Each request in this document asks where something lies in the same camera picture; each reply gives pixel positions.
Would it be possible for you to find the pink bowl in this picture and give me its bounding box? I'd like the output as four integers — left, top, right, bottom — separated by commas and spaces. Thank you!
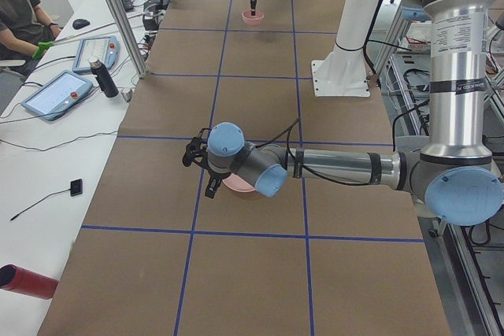
241, 9, 265, 27

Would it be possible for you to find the pink plate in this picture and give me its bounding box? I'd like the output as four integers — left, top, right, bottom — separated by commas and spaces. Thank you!
223, 174, 255, 193

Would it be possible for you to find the small black square device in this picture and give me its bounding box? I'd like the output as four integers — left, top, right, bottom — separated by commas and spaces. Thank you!
69, 179, 83, 197

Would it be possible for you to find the black water bottle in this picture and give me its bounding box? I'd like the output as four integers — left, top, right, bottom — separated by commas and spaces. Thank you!
88, 57, 119, 98

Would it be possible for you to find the far blue teach pendant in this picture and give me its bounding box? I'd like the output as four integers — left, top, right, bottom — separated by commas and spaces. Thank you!
72, 36, 120, 75

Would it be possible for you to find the blue teach pendant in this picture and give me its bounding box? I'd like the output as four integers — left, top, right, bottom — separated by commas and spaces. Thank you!
72, 36, 120, 75
21, 70, 92, 121

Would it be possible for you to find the black computer mouse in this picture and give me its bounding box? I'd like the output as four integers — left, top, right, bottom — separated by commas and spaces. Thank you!
72, 18, 91, 30

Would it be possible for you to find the near blue teach pendant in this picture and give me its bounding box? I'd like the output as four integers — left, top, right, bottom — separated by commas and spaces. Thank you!
21, 70, 92, 121

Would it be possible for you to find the red cylinder bottle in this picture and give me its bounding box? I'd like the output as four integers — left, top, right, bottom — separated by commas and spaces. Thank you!
1, 264, 59, 300

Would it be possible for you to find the seated person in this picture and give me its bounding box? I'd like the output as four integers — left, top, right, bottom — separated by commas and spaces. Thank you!
1, 0, 61, 76

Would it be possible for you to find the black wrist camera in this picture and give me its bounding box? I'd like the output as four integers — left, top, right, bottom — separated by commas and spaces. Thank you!
182, 127, 211, 169

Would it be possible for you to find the white central post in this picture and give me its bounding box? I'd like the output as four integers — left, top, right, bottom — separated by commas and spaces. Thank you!
312, 0, 381, 98

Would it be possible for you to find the aluminium frame post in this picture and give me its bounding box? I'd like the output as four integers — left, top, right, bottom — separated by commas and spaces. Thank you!
106, 0, 147, 79

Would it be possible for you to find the green handled reach stick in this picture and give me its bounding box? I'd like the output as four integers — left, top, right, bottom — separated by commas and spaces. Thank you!
32, 10, 166, 60

